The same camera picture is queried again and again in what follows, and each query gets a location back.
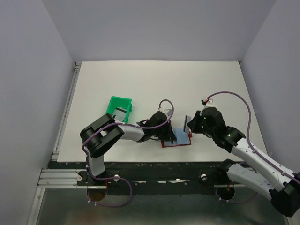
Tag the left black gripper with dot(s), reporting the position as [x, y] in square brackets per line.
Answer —
[169, 135]

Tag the white magnetic stripe card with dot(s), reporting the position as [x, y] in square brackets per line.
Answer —
[186, 128]

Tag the silver card in tray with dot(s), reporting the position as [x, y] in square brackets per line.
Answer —
[119, 113]

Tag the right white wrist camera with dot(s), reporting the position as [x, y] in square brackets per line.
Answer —
[208, 102]

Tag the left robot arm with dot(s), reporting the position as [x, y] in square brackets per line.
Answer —
[98, 137]

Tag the green plastic card tray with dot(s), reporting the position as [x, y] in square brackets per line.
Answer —
[125, 103]

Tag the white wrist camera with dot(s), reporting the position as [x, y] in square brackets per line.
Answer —
[208, 102]
[166, 111]

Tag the aluminium rail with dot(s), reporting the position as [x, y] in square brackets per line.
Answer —
[55, 151]
[56, 179]

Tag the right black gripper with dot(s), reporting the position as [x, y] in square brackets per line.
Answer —
[193, 124]

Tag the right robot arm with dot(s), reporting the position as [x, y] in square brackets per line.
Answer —
[278, 184]

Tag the left aluminium rail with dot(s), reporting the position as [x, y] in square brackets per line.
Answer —
[55, 151]

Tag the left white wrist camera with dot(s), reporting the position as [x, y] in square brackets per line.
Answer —
[166, 111]

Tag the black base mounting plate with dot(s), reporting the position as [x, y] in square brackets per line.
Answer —
[216, 168]

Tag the red card holder wallet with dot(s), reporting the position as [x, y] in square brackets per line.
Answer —
[180, 140]

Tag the front aluminium rail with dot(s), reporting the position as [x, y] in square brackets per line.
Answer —
[56, 179]

